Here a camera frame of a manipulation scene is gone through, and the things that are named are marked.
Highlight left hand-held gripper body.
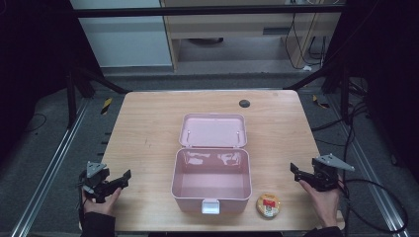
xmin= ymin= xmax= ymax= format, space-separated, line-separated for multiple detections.
xmin=78 ymin=160 xmax=115 ymax=203

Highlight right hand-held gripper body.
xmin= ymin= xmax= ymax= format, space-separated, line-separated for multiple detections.
xmin=308 ymin=153 xmax=356 ymax=193

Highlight person's left hand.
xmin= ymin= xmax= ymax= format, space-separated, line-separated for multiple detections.
xmin=81 ymin=187 xmax=124 ymax=218

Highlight person's right hand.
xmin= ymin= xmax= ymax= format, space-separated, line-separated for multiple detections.
xmin=297 ymin=177 xmax=344 ymax=229

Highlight round yellow snack packet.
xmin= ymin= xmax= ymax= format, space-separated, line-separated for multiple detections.
xmin=255 ymin=192 xmax=283 ymax=219

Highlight yellow black tape strip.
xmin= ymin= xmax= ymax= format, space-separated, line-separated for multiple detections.
xmin=100 ymin=97 xmax=114 ymax=116
xmin=311 ymin=94 xmax=331 ymax=110

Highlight pink plastic storage box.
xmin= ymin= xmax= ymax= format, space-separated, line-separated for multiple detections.
xmin=170 ymin=113 xmax=254 ymax=215

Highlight black metal stand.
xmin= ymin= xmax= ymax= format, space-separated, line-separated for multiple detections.
xmin=284 ymin=55 xmax=353 ymax=125
xmin=64 ymin=63 xmax=132 ymax=130

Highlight white cabinet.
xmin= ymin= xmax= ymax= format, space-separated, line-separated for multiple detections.
xmin=69 ymin=0 xmax=174 ymax=69

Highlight wooden shelf unit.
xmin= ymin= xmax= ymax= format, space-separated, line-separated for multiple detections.
xmin=159 ymin=0 xmax=342 ymax=73

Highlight black horizontal metal bar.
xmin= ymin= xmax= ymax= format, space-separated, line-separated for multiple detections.
xmin=70 ymin=4 xmax=346 ymax=19

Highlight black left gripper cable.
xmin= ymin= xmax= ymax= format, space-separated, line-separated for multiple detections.
xmin=77 ymin=187 xmax=86 ymax=228

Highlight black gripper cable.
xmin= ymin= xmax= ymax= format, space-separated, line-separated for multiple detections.
xmin=337 ymin=174 xmax=410 ymax=235
xmin=77 ymin=187 xmax=86 ymax=228

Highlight aluminium floor rail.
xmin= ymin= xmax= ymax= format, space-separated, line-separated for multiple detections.
xmin=9 ymin=98 xmax=91 ymax=237
xmin=327 ymin=94 xmax=413 ymax=237

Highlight black floor cables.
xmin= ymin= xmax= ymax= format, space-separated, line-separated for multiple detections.
xmin=310 ymin=77 xmax=374 ymax=172

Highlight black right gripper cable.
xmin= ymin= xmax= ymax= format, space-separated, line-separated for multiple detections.
xmin=337 ymin=174 xmax=410 ymax=235

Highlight thin black floor cable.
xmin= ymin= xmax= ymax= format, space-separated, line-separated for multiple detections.
xmin=23 ymin=113 xmax=47 ymax=134

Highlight black hanging cables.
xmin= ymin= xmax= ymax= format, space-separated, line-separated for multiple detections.
xmin=284 ymin=12 xmax=328 ymax=71

